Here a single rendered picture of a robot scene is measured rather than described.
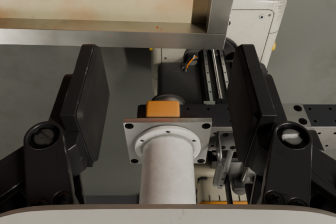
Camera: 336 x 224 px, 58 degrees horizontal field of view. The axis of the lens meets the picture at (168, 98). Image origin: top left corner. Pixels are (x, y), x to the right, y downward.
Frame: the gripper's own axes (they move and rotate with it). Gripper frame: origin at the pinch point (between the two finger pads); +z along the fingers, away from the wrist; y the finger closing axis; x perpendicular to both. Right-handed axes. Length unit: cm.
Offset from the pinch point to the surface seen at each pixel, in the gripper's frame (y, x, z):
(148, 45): -3.9, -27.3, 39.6
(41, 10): -24, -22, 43
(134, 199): -36, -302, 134
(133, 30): -6.5, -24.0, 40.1
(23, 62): -91, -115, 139
